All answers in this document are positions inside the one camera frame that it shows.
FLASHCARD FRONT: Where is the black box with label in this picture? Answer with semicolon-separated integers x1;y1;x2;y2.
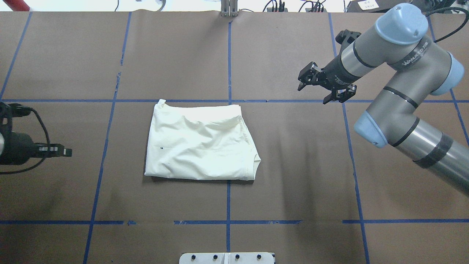
346;0;412;13

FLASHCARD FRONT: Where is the red cylinder bottle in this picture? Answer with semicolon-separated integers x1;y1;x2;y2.
3;0;31;12

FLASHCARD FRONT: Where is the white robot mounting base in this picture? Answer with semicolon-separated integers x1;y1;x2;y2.
179;252;276;264

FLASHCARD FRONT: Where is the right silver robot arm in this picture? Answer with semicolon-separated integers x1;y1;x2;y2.
298;3;469;195

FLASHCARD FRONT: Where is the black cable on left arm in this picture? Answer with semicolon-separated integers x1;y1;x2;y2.
0;103;51;175

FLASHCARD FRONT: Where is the small orange black adapter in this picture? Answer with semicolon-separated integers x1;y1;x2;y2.
262;0;288;13

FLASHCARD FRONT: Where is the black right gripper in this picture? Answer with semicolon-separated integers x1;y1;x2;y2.
298;57;361;104

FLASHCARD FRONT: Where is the aluminium frame post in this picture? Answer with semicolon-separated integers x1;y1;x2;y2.
221;0;239;17

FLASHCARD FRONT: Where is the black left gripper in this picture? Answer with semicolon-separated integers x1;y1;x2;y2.
0;132;73;165

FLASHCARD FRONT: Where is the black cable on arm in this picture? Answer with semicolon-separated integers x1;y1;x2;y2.
425;7;469;44
0;103;51;175

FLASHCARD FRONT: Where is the cream long-sleeve shirt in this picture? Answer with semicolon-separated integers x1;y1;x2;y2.
144;99;261;181

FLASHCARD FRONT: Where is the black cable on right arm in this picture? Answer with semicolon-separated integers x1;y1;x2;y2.
425;7;469;44

